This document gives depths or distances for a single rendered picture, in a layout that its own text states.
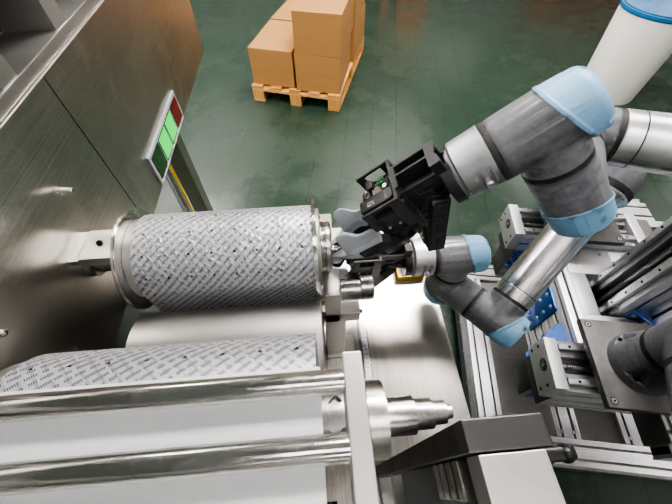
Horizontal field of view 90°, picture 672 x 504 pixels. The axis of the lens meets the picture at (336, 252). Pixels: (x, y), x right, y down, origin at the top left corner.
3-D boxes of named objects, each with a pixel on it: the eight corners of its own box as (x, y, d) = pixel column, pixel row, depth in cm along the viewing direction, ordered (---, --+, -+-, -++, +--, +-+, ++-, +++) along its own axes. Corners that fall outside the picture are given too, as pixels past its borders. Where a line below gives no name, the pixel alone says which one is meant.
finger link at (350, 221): (312, 217, 52) (360, 189, 47) (336, 234, 56) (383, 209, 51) (311, 233, 50) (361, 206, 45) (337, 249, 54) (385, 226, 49)
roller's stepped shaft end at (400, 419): (450, 433, 30) (461, 428, 28) (384, 439, 30) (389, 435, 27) (441, 395, 32) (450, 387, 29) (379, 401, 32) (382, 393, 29)
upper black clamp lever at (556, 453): (573, 463, 26) (584, 462, 24) (509, 469, 25) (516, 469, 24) (565, 443, 26) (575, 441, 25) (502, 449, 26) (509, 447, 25)
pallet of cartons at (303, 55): (364, 46, 354) (369, -40, 296) (350, 112, 285) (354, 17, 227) (284, 41, 361) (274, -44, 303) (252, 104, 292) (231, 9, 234)
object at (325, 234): (329, 214, 48) (328, 228, 55) (315, 215, 48) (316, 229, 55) (333, 266, 46) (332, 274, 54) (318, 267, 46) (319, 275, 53)
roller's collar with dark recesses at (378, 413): (385, 461, 30) (395, 456, 25) (318, 468, 30) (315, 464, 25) (374, 387, 34) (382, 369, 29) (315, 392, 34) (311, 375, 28)
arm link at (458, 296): (453, 324, 75) (469, 301, 66) (413, 292, 79) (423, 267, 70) (473, 301, 78) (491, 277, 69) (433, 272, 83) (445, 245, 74)
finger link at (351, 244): (312, 241, 50) (362, 208, 45) (338, 257, 53) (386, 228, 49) (314, 258, 48) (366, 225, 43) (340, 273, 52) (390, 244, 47)
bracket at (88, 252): (117, 264, 46) (109, 256, 44) (74, 267, 46) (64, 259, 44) (127, 235, 49) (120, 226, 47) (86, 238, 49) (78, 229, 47)
